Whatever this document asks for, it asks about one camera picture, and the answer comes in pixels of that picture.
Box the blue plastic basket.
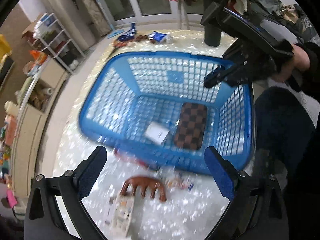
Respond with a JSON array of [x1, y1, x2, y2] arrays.
[[79, 51, 255, 174]]

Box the white remote control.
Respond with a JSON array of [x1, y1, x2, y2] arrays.
[[105, 194, 135, 239]]

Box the brown wooden massager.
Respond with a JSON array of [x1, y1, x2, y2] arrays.
[[120, 176, 167, 202]]

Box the person's right hand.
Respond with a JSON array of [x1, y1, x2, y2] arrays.
[[271, 44, 310, 82]]

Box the black cylindrical cup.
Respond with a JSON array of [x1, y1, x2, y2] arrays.
[[203, 0, 223, 47]]

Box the white small bottle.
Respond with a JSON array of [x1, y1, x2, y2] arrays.
[[165, 33, 174, 44]]

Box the brown checkered wallet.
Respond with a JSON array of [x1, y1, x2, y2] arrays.
[[174, 102, 208, 151]]

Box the blue tissue pack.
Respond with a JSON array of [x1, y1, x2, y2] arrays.
[[148, 31, 167, 44]]

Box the white power adapter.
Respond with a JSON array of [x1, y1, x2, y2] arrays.
[[144, 121, 169, 145]]

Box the blue striped sock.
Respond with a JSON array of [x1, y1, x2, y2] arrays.
[[117, 23, 137, 42]]

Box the cream low cabinet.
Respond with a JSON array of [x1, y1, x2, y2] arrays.
[[9, 57, 68, 198]]

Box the white paper roll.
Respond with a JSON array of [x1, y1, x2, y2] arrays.
[[41, 87, 54, 96]]

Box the white metal shelf rack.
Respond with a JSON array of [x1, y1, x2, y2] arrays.
[[28, 13, 86, 74]]

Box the red handled scissors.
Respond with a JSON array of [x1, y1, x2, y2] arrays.
[[110, 40, 130, 56]]

